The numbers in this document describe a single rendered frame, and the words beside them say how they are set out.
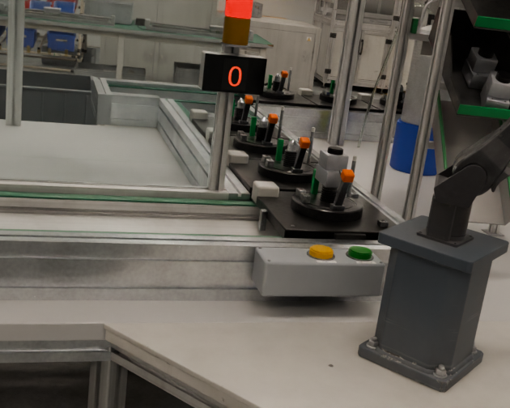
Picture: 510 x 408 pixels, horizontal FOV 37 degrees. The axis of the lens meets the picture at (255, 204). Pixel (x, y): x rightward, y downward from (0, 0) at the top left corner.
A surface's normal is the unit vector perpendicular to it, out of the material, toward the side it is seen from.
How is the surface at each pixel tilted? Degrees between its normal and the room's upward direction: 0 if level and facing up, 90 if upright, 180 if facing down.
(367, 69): 90
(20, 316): 0
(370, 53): 90
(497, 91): 115
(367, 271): 90
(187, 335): 0
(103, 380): 90
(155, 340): 0
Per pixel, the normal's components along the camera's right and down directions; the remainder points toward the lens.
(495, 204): 0.14, -0.46
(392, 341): -0.62, 0.16
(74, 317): 0.12, -0.95
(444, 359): 0.12, 0.30
